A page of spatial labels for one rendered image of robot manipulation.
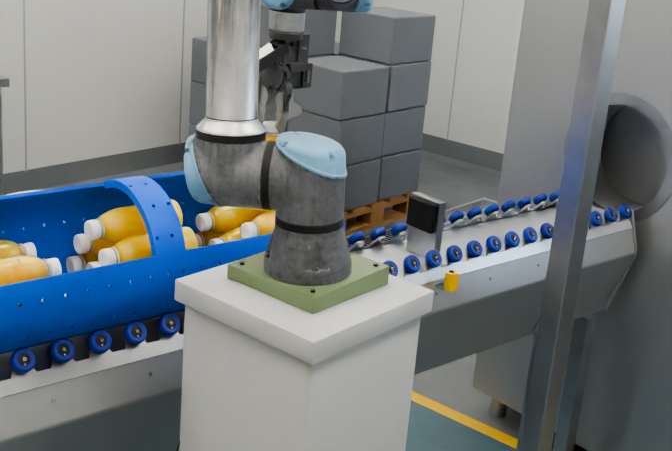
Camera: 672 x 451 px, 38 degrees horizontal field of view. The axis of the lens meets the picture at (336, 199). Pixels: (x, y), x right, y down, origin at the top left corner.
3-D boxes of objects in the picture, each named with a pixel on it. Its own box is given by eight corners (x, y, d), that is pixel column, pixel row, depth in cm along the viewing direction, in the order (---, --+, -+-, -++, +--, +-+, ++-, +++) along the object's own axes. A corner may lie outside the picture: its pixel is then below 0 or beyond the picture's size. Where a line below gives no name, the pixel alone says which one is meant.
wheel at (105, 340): (111, 327, 185) (107, 330, 186) (88, 329, 182) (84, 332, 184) (115, 350, 184) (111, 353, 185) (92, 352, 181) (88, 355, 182)
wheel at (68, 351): (74, 336, 180) (70, 338, 182) (50, 338, 178) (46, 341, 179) (78, 359, 179) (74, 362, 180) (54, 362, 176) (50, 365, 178)
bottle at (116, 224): (172, 191, 200) (89, 204, 188) (189, 212, 196) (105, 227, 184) (165, 217, 204) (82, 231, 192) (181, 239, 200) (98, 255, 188)
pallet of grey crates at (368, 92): (417, 213, 592) (438, 15, 557) (330, 241, 533) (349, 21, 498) (274, 167, 665) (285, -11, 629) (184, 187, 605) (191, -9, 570)
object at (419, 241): (439, 259, 251) (446, 202, 246) (428, 262, 248) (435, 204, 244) (412, 247, 258) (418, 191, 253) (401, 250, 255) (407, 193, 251)
